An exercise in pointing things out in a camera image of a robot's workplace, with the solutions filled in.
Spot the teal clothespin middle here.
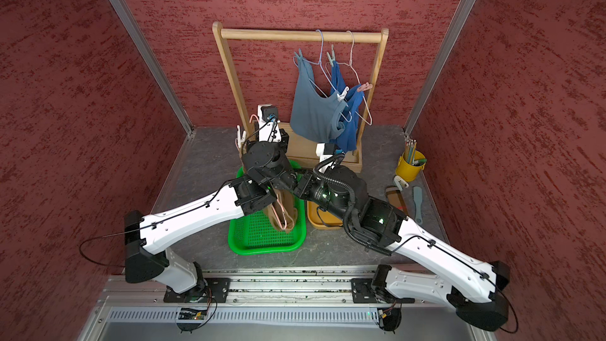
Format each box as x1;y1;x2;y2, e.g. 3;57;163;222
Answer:
327;45;336;66

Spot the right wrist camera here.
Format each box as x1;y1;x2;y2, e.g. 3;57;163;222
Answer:
316;143;338;162

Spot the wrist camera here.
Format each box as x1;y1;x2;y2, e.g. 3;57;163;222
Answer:
257;104;281;142
316;143;338;162

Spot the blue wire hanger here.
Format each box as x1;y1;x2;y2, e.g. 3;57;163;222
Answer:
303;29;353;123

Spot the wooden clothes rack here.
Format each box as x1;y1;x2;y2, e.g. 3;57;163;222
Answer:
212;21;389;173

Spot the brown wooden brush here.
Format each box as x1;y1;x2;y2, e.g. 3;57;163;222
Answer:
385;186;408;216

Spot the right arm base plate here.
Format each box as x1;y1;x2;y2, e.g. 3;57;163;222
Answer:
350;278;415;305

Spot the grey-blue tank top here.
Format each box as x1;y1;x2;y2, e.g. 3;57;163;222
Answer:
290;55;346;143

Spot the white clothespin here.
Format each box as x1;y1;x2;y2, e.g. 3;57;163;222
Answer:
337;86;350;102
235;126;247;153

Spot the yellow plastic tray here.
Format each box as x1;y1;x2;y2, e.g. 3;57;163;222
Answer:
306;201;342;230

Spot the brown tank top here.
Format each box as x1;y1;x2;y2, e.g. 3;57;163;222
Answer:
263;189;298;234

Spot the white wire hanger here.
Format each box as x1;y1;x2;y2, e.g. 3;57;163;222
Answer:
331;31;373;126

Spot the yellow pencil cup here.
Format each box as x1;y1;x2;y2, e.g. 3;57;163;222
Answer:
395;138;427;183

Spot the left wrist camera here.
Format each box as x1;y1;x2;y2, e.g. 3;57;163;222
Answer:
257;104;281;142

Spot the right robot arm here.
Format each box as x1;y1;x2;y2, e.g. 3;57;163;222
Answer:
293;156;519;332

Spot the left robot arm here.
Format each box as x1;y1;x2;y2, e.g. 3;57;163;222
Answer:
125;129;298;295

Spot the royal blue tank top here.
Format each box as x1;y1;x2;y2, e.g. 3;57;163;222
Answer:
331;62;364;153

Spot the green plastic basket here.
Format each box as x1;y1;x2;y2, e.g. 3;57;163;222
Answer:
227;159;307;256

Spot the grey-blue spatula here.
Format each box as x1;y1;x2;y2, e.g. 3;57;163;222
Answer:
413;186;424;225

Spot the pink clothespin right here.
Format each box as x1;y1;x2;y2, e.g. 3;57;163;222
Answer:
357;82;373;92

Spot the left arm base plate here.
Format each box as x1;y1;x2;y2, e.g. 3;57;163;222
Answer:
163;278;231;305

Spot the pink wire hanger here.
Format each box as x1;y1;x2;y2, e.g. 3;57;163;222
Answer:
249;114;294;232

